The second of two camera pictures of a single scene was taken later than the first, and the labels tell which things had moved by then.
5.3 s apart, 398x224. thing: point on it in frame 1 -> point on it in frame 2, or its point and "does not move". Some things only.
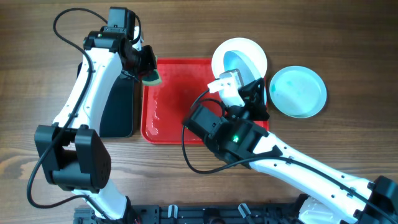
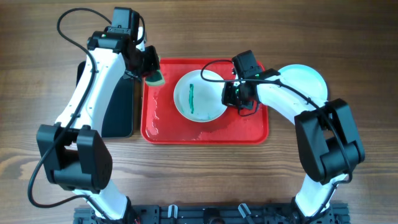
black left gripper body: [138, 63] does not move
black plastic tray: [117, 110] does not move
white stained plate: [245, 45] -> [198, 99]
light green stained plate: [298, 91] does not move
